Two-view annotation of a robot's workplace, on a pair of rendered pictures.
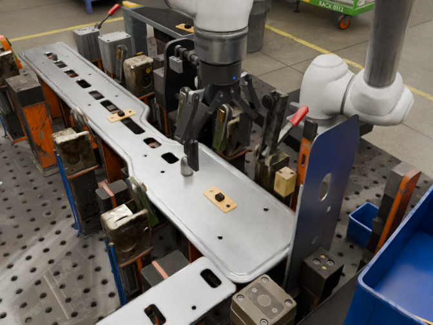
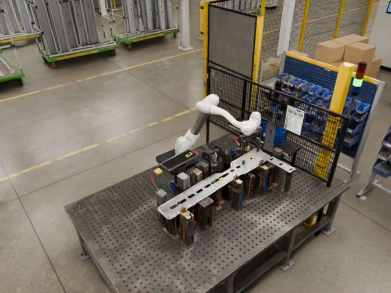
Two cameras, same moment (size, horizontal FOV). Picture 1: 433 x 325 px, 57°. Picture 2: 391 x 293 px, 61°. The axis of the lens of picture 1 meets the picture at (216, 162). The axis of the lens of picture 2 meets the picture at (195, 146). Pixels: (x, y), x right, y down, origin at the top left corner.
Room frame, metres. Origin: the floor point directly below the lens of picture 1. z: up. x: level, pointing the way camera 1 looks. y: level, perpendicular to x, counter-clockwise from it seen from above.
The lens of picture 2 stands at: (1.40, 2.78, 3.08)
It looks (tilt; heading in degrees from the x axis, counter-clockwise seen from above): 34 degrees down; 267
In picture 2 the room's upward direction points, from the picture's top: 1 degrees counter-clockwise
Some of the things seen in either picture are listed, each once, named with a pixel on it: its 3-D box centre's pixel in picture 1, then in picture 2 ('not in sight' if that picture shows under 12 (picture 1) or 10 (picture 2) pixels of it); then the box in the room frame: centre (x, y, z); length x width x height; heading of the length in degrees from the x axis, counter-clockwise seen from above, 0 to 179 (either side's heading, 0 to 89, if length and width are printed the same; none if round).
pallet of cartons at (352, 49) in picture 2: not in sight; (345, 68); (-2.09, -3.65, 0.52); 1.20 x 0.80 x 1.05; 32
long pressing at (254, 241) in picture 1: (116, 115); (219, 179); (1.03, 0.30, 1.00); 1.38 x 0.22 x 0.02; 39
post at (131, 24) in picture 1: (140, 60); (159, 190); (1.62, 0.33, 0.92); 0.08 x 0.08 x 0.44; 39
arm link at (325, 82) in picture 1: (325, 84); (182, 146); (1.37, -0.42, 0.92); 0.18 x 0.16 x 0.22; 58
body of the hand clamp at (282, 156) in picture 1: (267, 207); (238, 161); (0.76, -0.14, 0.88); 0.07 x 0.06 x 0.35; 129
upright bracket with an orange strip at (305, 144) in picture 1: (296, 209); not in sight; (0.68, -0.19, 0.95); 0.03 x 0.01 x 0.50; 39
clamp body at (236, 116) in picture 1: (232, 168); (226, 166); (0.92, -0.05, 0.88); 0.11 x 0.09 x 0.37; 129
